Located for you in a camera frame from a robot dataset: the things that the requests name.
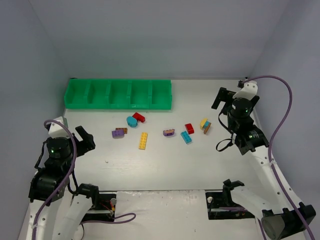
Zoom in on yellow rounded lego brick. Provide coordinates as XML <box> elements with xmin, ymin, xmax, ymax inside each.
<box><xmin>200</xmin><ymin>118</ymin><xmax>208</xmax><ymax>130</ymax></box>

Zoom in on purple lego brick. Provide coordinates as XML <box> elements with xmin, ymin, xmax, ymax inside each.
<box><xmin>111</xmin><ymin>130</ymin><xmax>125</xmax><ymax>139</ymax></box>

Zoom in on brown lego plate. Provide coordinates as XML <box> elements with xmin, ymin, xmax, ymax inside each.
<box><xmin>115</xmin><ymin>127</ymin><xmax>128</xmax><ymax>134</ymax></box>
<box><xmin>203</xmin><ymin>122</ymin><xmax>211</xmax><ymax>134</ymax></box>

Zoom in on red curved lego brick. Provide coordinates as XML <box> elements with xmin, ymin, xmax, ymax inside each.
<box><xmin>184</xmin><ymin>123</ymin><xmax>195</xmax><ymax>135</ymax></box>

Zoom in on teal oval lego piece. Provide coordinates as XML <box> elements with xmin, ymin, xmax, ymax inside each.
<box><xmin>126</xmin><ymin>116</ymin><xmax>138</xmax><ymax>128</ymax></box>

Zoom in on blue lego brick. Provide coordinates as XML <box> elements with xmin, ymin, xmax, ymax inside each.
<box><xmin>180</xmin><ymin>131</ymin><xmax>192</xmax><ymax>144</ymax></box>

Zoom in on red long lego brick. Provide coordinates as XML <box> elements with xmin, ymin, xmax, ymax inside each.
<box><xmin>132</xmin><ymin>112</ymin><xmax>146</xmax><ymax>123</ymax></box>

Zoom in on yellow long lego plate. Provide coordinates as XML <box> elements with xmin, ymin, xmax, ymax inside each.
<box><xmin>138</xmin><ymin>132</ymin><xmax>148</xmax><ymax>150</ymax></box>

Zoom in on purple lego with gold studs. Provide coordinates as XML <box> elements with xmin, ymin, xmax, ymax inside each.
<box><xmin>162</xmin><ymin>128</ymin><xmax>175</xmax><ymax>137</ymax></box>

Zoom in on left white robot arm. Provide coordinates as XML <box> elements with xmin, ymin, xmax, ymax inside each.
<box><xmin>26</xmin><ymin>120</ymin><xmax>99</xmax><ymax>240</ymax></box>

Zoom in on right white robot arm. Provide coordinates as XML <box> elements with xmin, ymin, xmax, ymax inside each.
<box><xmin>211</xmin><ymin>84</ymin><xmax>316</xmax><ymax>240</ymax></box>

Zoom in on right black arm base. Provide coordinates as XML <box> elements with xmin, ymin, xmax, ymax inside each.
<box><xmin>205</xmin><ymin>191</ymin><xmax>255</xmax><ymax>220</ymax></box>

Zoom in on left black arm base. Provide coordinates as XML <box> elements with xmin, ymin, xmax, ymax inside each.
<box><xmin>82</xmin><ymin>191</ymin><xmax>117</xmax><ymax>222</ymax></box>

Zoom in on green five-compartment bin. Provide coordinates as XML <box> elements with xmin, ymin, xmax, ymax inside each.
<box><xmin>64</xmin><ymin>78</ymin><xmax>172</xmax><ymax>110</ymax></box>

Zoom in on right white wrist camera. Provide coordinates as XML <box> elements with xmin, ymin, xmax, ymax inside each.
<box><xmin>232</xmin><ymin>80</ymin><xmax>258</xmax><ymax>101</ymax></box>

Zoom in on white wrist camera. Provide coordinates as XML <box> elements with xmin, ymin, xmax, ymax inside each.
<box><xmin>232</xmin><ymin>80</ymin><xmax>258</xmax><ymax>101</ymax></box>
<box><xmin>45</xmin><ymin>116</ymin><xmax>69</xmax><ymax>139</ymax></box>

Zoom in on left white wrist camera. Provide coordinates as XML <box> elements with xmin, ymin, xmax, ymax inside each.
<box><xmin>45</xmin><ymin>116</ymin><xmax>69</xmax><ymax>139</ymax></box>

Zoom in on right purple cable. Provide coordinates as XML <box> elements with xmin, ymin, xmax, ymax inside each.
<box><xmin>243</xmin><ymin>74</ymin><xmax>316</xmax><ymax>240</ymax></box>

